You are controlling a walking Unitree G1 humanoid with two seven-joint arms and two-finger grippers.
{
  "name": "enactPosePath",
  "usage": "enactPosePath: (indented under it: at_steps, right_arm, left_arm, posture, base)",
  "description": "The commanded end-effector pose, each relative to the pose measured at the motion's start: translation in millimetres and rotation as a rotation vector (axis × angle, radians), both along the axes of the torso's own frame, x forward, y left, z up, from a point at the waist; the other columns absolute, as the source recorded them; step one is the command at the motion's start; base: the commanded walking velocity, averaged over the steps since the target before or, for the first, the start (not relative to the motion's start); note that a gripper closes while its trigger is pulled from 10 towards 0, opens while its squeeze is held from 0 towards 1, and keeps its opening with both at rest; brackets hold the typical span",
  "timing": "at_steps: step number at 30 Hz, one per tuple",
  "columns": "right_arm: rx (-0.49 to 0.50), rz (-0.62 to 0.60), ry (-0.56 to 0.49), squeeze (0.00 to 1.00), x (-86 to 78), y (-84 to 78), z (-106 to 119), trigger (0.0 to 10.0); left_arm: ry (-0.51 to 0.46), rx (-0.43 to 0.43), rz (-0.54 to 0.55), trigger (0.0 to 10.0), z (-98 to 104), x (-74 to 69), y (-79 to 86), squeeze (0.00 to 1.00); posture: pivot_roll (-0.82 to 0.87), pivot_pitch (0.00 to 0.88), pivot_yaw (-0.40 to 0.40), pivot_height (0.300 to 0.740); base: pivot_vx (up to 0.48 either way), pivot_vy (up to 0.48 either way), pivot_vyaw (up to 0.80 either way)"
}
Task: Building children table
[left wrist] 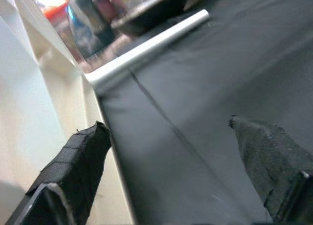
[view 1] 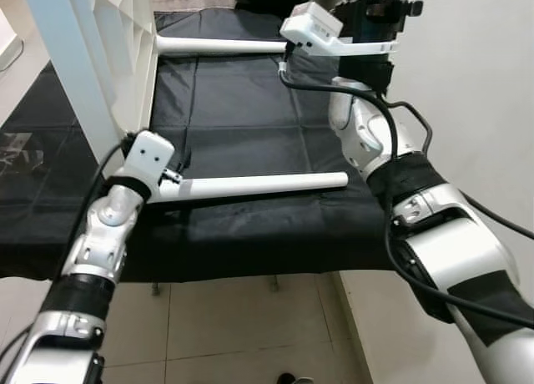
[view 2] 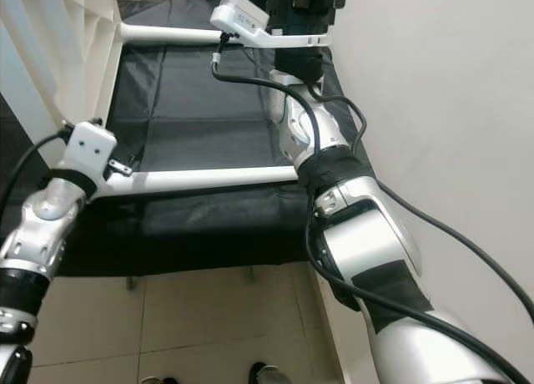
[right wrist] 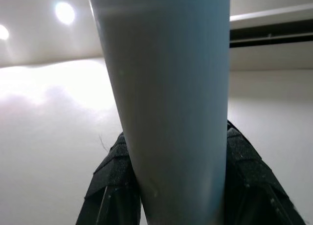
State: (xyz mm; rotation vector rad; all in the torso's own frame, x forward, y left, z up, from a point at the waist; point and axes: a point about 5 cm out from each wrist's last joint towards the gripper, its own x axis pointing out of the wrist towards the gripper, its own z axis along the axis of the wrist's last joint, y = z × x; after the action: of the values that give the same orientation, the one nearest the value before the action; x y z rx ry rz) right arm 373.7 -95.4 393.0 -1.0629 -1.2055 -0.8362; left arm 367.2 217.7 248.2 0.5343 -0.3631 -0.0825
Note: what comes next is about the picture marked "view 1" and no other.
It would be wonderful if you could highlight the white plastic table top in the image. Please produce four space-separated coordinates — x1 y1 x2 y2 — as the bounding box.
18 0 159 164

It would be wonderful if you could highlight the black tablecloth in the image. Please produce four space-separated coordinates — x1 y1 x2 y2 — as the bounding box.
0 7 401 283

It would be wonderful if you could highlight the crumpled clear tape patch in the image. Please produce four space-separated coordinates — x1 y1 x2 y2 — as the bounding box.
0 129 43 174

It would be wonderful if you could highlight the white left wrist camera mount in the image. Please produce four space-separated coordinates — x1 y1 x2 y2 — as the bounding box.
123 130 176 193

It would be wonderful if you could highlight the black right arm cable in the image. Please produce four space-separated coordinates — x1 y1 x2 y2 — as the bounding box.
278 58 534 331

